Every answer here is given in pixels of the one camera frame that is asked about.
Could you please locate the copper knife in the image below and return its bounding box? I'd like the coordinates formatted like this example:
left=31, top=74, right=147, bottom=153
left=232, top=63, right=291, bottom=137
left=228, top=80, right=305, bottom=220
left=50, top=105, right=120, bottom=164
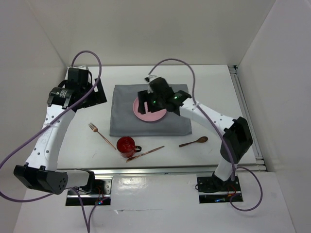
left=126, top=146, right=165, bottom=163

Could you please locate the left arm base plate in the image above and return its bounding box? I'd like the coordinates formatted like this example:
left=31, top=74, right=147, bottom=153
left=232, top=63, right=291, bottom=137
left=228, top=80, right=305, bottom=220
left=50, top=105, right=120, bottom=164
left=65, top=177, right=112, bottom=206

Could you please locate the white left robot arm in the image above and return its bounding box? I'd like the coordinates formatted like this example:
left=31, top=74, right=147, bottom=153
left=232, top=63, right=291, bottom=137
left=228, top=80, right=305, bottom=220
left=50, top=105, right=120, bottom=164
left=14, top=66, right=107, bottom=195

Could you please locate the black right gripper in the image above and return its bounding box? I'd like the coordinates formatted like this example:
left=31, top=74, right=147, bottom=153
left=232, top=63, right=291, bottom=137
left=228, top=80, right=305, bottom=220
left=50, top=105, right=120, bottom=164
left=137, top=90, right=164, bottom=115

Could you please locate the aluminium table edge rail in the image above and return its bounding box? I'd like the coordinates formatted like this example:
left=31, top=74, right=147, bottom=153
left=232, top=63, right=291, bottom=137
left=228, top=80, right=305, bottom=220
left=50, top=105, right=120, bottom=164
left=92, top=165, right=267, bottom=177

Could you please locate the copper fork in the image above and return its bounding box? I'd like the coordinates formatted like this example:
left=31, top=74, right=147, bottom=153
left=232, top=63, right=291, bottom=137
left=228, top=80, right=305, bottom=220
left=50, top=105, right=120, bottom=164
left=88, top=122, right=117, bottom=150

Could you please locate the red enamel mug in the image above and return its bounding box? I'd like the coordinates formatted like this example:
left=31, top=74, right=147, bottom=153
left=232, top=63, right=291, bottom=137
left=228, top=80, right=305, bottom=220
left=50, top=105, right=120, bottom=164
left=117, top=136, right=142, bottom=158

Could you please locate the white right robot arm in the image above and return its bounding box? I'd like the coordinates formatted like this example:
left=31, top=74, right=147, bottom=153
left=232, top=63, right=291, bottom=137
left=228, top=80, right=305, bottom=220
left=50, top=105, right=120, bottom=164
left=138, top=75, right=253, bottom=190

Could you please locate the pink plate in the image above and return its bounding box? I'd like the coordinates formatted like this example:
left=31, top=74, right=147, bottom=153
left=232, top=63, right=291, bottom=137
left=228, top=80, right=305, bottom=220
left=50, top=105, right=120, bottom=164
left=133, top=98, right=167, bottom=122

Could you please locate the aluminium right side rail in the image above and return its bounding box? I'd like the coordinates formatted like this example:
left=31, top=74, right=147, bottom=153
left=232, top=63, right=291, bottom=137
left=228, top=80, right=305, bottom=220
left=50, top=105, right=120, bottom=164
left=228, top=65, right=266, bottom=169

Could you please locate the grey cloth placemat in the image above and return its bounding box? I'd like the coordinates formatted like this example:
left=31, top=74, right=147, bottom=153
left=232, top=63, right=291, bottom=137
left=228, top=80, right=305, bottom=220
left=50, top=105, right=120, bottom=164
left=109, top=83, right=192, bottom=137

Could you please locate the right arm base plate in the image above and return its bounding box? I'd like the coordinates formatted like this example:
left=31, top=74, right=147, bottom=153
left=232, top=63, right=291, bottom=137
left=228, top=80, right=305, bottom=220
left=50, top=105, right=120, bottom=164
left=195, top=176, right=243, bottom=204

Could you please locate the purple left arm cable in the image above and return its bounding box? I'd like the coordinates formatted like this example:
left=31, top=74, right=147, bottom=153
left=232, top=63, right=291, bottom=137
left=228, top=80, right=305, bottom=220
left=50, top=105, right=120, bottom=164
left=0, top=50, right=103, bottom=233

